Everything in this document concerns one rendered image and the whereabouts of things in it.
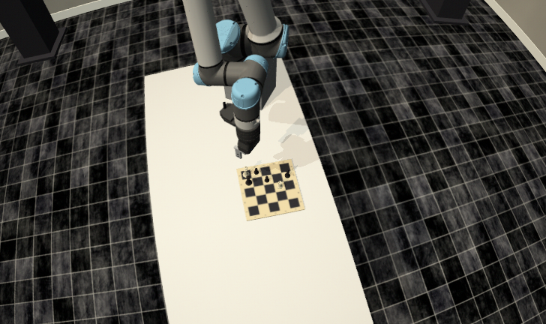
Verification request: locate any beige and black chessboard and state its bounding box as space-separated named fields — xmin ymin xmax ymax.
xmin=237 ymin=159 xmax=305 ymax=221

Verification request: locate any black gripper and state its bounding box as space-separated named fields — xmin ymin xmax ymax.
xmin=220 ymin=102 xmax=260 ymax=159

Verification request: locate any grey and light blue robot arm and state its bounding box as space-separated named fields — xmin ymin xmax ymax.
xmin=182 ymin=0 xmax=289 ymax=122

